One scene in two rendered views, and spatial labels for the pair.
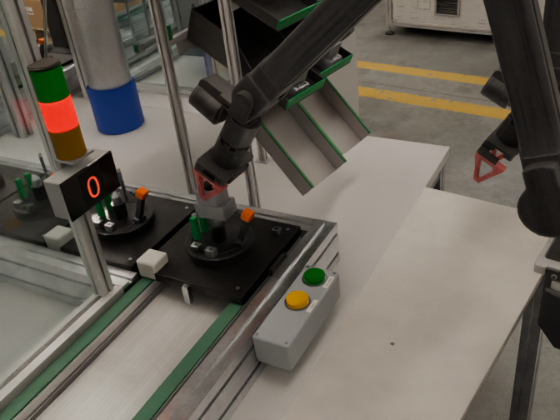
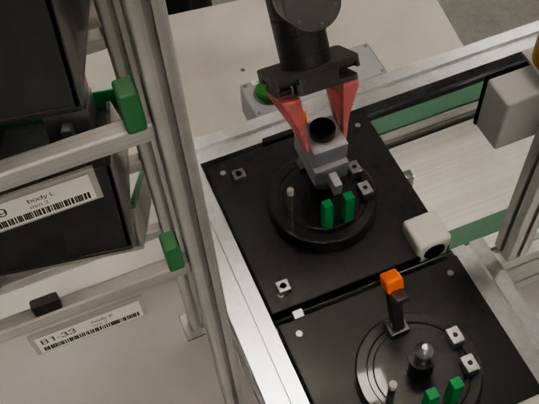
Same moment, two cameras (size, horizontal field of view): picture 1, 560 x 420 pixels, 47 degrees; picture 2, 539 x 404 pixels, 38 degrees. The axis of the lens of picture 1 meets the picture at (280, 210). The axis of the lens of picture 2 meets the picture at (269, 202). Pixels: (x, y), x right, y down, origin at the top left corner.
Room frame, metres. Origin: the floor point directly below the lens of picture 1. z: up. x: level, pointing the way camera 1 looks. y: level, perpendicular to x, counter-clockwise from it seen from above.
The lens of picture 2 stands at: (1.54, 0.44, 1.81)
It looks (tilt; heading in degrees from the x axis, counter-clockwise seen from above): 56 degrees down; 220
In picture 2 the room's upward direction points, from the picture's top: 5 degrees counter-clockwise
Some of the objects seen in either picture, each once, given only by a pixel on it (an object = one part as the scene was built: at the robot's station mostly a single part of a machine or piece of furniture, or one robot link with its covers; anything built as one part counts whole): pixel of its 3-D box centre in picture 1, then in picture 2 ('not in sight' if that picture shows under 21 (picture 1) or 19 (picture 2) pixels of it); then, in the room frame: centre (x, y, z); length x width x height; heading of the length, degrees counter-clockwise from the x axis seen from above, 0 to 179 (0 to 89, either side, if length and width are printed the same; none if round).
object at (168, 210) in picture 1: (118, 207); (421, 361); (1.19, 0.34, 1.01); 0.24 x 0.24 x 0.13; 58
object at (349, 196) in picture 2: (195, 227); (347, 207); (1.07, 0.17, 1.01); 0.01 x 0.01 x 0.05; 58
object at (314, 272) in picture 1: (314, 277); (269, 92); (0.93, -0.05, 0.96); 0.04 x 0.04 x 0.02
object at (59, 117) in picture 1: (58, 112); not in sight; (0.96, 0.33, 1.33); 0.05 x 0.05 x 0.05
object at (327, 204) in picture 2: (202, 220); (326, 215); (1.09, 0.16, 1.01); 0.01 x 0.01 x 0.05; 58
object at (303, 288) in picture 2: (222, 250); (322, 208); (1.06, 0.13, 0.96); 0.24 x 0.24 x 0.02; 58
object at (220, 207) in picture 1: (210, 197); (325, 151); (1.06, 0.13, 1.09); 0.08 x 0.04 x 0.07; 58
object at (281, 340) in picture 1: (299, 314); (314, 91); (0.87, -0.01, 0.93); 0.21 x 0.07 x 0.06; 148
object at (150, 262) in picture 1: (152, 264); (425, 237); (1.03, 0.26, 0.97); 0.05 x 0.05 x 0.04; 58
